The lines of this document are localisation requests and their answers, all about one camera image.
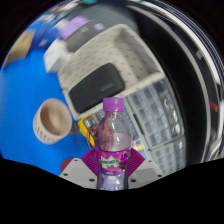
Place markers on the blue box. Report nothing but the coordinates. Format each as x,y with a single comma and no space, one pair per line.
46,33

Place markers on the yellow multimeter with red leads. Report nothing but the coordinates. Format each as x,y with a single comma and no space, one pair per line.
85,128

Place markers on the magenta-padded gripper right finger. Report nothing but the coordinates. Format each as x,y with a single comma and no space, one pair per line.
145,171

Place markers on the black rectangular case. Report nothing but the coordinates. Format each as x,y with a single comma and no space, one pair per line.
96,88

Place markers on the purple bag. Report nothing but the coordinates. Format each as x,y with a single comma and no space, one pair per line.
74,27

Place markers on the white box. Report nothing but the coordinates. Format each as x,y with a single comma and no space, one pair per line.
56,56

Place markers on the white perforated tray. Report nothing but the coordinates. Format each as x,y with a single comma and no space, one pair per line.
116,50

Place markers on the grey small-parts drawer cabinet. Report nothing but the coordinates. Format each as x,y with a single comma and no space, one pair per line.
170,155
153,110

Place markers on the clear bottle with purple cap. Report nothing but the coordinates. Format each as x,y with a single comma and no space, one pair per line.
113,143

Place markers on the beige patterned cup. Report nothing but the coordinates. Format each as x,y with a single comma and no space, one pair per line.
50,128

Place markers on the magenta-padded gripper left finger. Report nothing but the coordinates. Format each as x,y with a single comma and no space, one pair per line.
78,173

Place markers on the dark grey flat box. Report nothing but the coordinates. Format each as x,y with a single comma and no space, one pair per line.
81,38

